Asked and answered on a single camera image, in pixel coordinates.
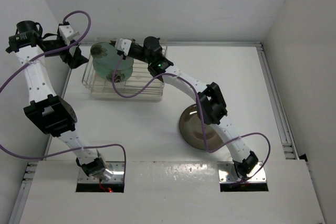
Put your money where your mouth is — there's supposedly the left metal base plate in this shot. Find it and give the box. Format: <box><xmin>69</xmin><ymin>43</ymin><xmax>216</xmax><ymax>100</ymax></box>
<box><xmin>77</xmin><ymin>161</ymin><xmax>125</xmax><ymax>184</ymax></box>

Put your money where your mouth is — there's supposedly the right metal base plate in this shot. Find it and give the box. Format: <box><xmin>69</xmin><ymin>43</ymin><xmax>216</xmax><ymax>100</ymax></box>
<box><xmin>217</xmin><ymin>162</ymin><xmax>267</xmax><ymax>184</ymax></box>

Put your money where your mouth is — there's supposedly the metal base plate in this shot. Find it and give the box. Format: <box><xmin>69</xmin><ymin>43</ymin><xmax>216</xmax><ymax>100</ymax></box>
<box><xmin>217</xmin><ymin>162</ymin><xmax>267</xmax><ymax>184</ymax></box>
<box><xmin>77</xmin><ymin>161</ymin><xmax>125</xmax><ymax>184</ymax></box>

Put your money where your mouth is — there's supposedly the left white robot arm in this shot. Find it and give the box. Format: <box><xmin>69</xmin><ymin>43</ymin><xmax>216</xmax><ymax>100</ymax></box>
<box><xmin>6</xmin><ymin>20</ymin><xmax>112</xmax><ymax>180</ymax></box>

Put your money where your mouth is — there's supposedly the metal wire dish rack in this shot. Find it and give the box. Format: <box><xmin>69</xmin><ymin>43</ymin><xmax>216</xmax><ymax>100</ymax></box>
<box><xmin>82</xmin><ymin>54</ymin><xmax>152</xmax><ymax>91</ymax></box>

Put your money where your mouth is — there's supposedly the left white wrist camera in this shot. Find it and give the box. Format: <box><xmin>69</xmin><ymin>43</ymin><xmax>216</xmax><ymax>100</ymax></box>
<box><xmin>58</xmin><ymin>24</ymin><xmax>79</xmax><ymax>46</ymax></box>

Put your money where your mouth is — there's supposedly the large teal flower plate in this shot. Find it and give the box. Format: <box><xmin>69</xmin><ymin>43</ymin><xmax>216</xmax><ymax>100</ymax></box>
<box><xmin>90</xmin><ymin>41</ymin><xmax>119</xmax><ymax>68</ymax></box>

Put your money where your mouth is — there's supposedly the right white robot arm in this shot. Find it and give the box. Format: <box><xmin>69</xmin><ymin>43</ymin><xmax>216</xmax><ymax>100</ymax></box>
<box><xmin>115</xmin><ymin>36</ymin><xmax>258</xmax><ymax>180</ymax></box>

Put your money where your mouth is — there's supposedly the dark brown glazed plate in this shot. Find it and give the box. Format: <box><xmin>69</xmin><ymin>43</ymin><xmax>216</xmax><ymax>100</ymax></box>
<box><xmin>178</xmin><ymin>104</ymin><xmax>224</xmax><ymax>151</ymax></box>

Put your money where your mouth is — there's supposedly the small teal flower plate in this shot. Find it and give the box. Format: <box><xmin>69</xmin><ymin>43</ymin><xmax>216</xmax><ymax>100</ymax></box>
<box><xmin>93</xmin><ymin>56</ymin><xmax>134</xmax><ymax>83</ymax></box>

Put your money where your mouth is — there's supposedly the purple cable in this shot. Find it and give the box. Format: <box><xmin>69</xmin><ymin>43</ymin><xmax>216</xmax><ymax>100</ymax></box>
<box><xmin>0</xmin><ymin>10</ymin><xmax>127</xmax><ymax>176</ymax></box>
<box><xmin>111</xmin><ymin>52</ymin><xmax>271</xmax><ymax>185</ymax></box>

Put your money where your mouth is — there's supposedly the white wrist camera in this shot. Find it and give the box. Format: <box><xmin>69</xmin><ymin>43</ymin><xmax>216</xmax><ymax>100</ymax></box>
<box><xmin>58</xmin><ymin>24</ymin><xmax>79</xmax><ymax>46</ymax></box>
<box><xmin>114</xmin><ymin>38</ymin><xmax>132</xmax><ymax>56</ymax></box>

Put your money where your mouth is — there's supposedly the aluminium frame rail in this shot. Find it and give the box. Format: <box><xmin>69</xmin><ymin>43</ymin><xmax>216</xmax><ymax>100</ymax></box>
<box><xmin>256</xmin><ymin>43</ymin><xmax>299</xmax><ymax>159</ymax></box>

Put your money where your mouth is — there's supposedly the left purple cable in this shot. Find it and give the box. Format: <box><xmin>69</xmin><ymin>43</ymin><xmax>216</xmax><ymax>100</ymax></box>
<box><xmin>0</xmin><ymin>10</ymin><xmax>127</xmax><ymax>176</ymax></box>

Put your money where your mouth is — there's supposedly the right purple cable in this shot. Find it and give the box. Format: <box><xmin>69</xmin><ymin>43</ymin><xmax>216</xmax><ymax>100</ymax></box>
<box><xmin>111</xmin><ymin>52</ymin><xmax>271</xmax><ymax>185</ymax></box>

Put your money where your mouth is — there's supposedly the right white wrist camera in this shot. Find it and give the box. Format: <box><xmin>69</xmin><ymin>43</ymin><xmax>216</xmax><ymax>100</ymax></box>
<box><xmin>114</xmin><ymin>38</ymin><xmax>132</xmax><ymax>56</ymax></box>

